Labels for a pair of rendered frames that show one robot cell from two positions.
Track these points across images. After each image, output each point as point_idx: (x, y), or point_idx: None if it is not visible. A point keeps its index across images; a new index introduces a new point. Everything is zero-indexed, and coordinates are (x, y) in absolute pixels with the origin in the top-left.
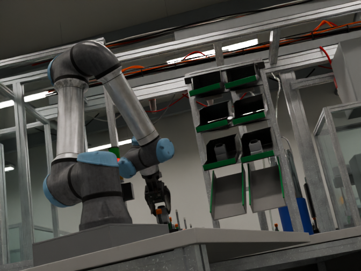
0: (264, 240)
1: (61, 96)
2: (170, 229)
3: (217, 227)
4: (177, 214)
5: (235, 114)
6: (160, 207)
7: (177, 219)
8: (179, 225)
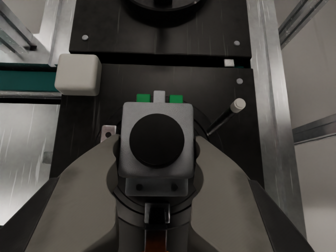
0: None
1: None
2: (189, 222)
3: (332, 136)
4: (231, 117)
5: None
6: (157, 168)
7: (221, 123)
8: (217, 129)
